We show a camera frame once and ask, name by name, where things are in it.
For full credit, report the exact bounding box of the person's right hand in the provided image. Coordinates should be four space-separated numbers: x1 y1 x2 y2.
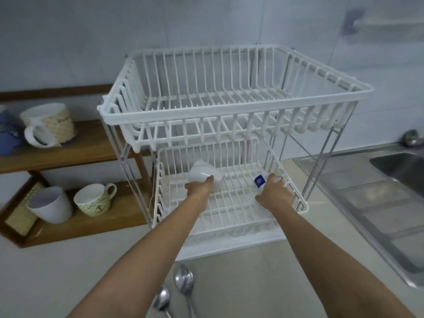
255 173 295 212

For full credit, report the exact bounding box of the person's left hand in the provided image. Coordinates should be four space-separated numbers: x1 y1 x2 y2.
185 175 216 206

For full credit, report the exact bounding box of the white mug blue red logo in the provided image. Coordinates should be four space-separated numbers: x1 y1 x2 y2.
253 174 286 198

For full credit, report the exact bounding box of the white two-tier dish rack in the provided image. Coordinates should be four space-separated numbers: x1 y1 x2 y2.
97 44 375 242

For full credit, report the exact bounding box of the metal spoon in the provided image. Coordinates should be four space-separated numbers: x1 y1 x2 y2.
152 285 172 318
174 264 196 318

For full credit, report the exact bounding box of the green patterned anchor mug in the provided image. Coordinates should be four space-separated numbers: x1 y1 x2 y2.
73 183 117 218

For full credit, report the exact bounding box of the wooden shelf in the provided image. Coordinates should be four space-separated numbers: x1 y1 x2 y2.
0 84 156 249

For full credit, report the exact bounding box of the beige Paris Eiffel mug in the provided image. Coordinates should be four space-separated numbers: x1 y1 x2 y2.
19 102 78 149

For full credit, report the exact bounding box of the blue cartoon face mug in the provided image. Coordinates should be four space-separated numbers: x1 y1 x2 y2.
0 105 24 156

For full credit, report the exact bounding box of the person's right forearm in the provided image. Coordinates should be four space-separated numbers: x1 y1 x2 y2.
268 195 416 318

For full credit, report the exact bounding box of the person's left forearm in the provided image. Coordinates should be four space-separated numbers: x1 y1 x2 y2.
68 195 209 318

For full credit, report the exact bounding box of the white drip tray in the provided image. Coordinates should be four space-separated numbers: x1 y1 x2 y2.
174 225 288 262

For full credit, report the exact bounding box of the stainless steel sink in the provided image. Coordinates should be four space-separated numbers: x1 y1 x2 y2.
291 144 424 289

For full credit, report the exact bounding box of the metal faucet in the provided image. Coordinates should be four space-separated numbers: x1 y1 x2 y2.
402 129 424 147

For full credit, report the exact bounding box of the white wall towel bar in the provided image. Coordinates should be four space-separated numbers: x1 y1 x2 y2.
342 8 424 34

